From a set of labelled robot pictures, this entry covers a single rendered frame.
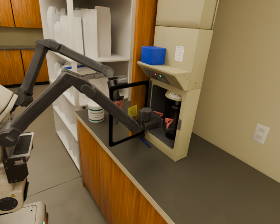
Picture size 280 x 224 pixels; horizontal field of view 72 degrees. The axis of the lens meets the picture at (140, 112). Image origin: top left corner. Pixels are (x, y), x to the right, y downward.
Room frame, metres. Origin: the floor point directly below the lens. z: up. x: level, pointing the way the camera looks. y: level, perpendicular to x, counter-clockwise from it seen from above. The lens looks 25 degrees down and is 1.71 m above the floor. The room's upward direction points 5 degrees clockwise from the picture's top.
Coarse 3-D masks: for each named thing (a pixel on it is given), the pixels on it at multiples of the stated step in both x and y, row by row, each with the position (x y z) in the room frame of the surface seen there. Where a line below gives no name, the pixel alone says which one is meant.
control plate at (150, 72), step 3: (144, 69) 1.14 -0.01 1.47; (147, 69) 1.11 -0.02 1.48; (147, 72) 1.15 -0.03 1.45; (150, 72) 1.11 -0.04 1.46; (153, 72) 1.07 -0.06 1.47; (150, 75) 1.15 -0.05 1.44; (153, 75) 1.11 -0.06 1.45; (156, 75) 1.07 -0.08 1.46; (159, 75) 1.04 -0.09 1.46; (162, 75) 1.01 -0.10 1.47; (153, 78) 1.15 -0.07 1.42; (159, 78) 1.08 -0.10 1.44; (162, 78) 1.04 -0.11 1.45; (165, 78) 1.01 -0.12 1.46; (162, 81) 1.08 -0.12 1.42; (165, 81) 1.05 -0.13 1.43
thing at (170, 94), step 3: (168, 90) 1.14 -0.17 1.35; (165, 93) 1.16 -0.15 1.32; (168, 93) 1.12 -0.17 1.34; (171, 93) 1.10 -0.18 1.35; (174, 93) 1.09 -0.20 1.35; (168, 96) 1.10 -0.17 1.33; (171, 96) 1.09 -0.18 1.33; (174, 96) 1.08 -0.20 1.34; (177, 96) 1.07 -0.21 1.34; (180, 96) 1.07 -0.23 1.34; (171, 99) 1.08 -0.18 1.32; (174, 99) 1.07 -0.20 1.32; (177, 99) 1.06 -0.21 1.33; (180, 99) 1.06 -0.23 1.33
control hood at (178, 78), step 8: (144, 64) 1.10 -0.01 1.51; (160, 64) 1.11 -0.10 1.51; (144, 72) 1.19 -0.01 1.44; (160, 72) 1.00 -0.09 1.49; (168, 72) 0.94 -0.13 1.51; (176, 72) 0.93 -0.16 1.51; (184, 72) 0.95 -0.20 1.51; (168, 80) 1.01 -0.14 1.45; (176, 80) 0.93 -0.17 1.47; (184, 80) 0.95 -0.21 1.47; (184, 88) 0.96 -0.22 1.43
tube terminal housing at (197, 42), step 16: (160, 32) 1.19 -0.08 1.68; (176, 32) 1.09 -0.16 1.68; (192, 32) 1.00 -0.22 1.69; (208, 32) 1.02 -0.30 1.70; (192, 48) 0.99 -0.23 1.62; (208, 48) 1.04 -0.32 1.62; (176, 64) 1.06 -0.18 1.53; (192, 64) 0.98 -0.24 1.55; (192, 80) 0.99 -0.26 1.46; (192, 96) 1.00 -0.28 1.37; (192, 112) 1.02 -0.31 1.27; (160, 144) 1.09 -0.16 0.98; (176, 144) 0.98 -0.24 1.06; (176, 160) 0.98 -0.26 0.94
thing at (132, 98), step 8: (144, 80) 1.18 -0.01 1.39; (128, 88) 1.09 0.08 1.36; (136, 88) 1.14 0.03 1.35; (144, 88) 1.18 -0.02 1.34; (120, 96) 1.05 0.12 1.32; (128, 96) 1.09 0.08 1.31; (136, 96) 1.14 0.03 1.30; (144, 96) 1.19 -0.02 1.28; (120, 104) 1.05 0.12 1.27; (128, 104) 1.10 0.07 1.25; (136, 104) 1.14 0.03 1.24; (144, 104) 1.19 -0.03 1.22; (128, 112) 1.10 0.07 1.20; (136, 112) 1.15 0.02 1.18; (120, 128) 1.06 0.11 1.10; (112, 136) 1.02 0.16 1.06; (120, 136) 1.06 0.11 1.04; (128, 136) 1.11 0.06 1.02
